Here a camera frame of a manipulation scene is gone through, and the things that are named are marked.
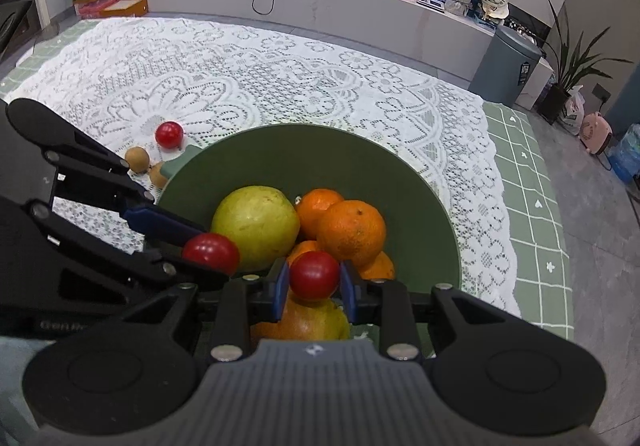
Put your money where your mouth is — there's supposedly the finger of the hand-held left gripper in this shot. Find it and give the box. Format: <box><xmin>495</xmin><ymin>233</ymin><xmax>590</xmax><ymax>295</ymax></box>
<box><xmin>30</xmin><ymin>199</ymin><xmax>230</xmax><ymax>293</ymax></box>
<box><xmin>6</xmin><ymin>97</ymin><xmax>207</xmax><ymax>248</ymax></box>

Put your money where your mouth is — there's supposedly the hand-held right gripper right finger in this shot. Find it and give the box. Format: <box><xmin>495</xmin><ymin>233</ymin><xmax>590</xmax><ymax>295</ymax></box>
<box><xmin>340</xmin><ymin>259</ymin><xmax>535</xmax><ymax>362</ymax></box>

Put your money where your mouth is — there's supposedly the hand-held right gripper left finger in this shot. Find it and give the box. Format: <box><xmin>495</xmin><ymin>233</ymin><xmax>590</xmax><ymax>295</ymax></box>
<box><xmin>92</xmin><ymin>259</ymin><xmax>293</xmax><ymax>362</ymax></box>

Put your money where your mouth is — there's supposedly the red tomato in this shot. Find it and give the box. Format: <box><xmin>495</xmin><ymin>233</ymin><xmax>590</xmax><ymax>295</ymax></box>
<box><xmin>181</xmin><ymin>233</ymin><xmax>241</xmax><ymax>277</ymax></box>
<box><xmin>290</xmin><ymin>251</ymin><xmax>342</xmax><ymax>302</ymax></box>
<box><xmin>154</xmin><ymin>121</ymin><xmax>185</xmax><ymax>150</ymax></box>

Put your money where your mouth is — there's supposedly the orange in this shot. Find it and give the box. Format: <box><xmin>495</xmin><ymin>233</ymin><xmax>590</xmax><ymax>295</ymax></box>
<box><xmin>286</xmin><ymin>240</ymin><xmax>323</xmax><ymax>267</ymax></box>
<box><xmin>357</xmin><ymin>250</ymin><xmax>396</xmax><ymax>281</ymax></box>
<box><xmin>317</xmin><ymin>199</ymin><xmax>388</xmax><ymax>268</ymax></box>
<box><xmin>295</xmin><ymin>188</ymin><xmax>346</xmax><ymax>242</ymax></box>

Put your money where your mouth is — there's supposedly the green colander bowl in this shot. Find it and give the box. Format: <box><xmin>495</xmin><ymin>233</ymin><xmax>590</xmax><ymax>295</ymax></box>
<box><xmin>156</xmin><ymin>123</ymin><xmax>460</xmax><ymax>362</ymax></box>

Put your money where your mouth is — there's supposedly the red-orange apple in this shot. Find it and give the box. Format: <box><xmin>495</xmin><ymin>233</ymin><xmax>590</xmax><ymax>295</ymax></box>
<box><xmin>250</xmin><ymin>297</ymin><xmax>351</xmax><ymax>342</ymax></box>

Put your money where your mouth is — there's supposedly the brown kiwi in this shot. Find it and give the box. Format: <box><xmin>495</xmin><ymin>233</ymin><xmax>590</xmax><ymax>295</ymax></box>
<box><xmin>149</xmin><ymin>162</ymin><xmax>171</xmax><ymax>189</ymax></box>
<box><xmin>124</xmin><ymin>146</ymin><xmax>151</xmax><ymax>174</ymax></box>

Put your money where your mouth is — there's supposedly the yellow-green apple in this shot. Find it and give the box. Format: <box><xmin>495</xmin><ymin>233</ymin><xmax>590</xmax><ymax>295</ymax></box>
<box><xmin>210</xmin><ymin>185</ymin><xmax>301</xmax><ymax>273</ymax></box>

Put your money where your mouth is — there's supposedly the white lace tablecloth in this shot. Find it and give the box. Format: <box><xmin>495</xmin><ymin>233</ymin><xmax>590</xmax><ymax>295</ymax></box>
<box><xmin>0</xmin><ymin>17</ymin><xmax>523</xmax><ymax>322</ymax></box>

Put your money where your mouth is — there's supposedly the green grid tablecloth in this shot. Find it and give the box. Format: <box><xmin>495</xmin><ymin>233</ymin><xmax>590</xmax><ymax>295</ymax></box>
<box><xmin>0</xmin><ymin>18</ymin><xmax>575</xmax><ymax>342</ymax></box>

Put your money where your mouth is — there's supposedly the orange wooden box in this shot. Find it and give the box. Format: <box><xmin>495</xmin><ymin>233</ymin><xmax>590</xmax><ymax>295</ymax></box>
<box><xmin>100</xmin><ymin>0</ymin><xmax>149</xmax><ymax>18</ymax></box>

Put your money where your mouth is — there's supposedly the grey trash bin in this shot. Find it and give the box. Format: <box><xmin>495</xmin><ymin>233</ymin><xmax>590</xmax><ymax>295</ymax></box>
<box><xmin>468</xmin><ymin>24</ymin><xmax>543</xmax><ymax>108</ymax></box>

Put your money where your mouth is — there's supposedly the potted long-leaf plant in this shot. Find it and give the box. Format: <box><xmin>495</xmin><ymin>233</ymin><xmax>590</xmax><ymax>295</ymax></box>
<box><xmin>537</xmin><ymin>0</ymin><xmax>635</xmax><ymax>124</ymax></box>

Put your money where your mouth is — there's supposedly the white marble media console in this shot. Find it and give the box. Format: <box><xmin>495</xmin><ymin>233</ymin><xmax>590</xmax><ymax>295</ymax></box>
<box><xmin>115</xmin><ymin>0</ymin><xmax>556</xmax><ymax>109</ymax></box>

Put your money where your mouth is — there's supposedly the white plastic bag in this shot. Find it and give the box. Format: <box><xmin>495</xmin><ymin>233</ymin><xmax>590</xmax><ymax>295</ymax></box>
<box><xmin>560</xmin><ymin>86</ymin><xmax>586</xmax><ymax>134</ymax></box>

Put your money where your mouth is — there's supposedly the pink pig-shaped heater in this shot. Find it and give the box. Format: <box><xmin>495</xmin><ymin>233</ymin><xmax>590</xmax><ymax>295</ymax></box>
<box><xmin>579</xmin><ymin>112</ymin><xmax>616</xmax><ymax>156</ymax></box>

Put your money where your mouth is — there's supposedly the blue water jug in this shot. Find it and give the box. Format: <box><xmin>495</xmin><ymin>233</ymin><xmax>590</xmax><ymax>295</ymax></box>
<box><xmin>607</xmin><ymin>123</ymin><xmax>640</xmax><ymax>184</ymax></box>

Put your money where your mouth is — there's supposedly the white cap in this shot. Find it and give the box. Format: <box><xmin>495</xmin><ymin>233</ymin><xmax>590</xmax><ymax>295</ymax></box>
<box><xmin>482</xmin><ymin>1</ymin><xmax>511</xmax><ymax>21</ymax></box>

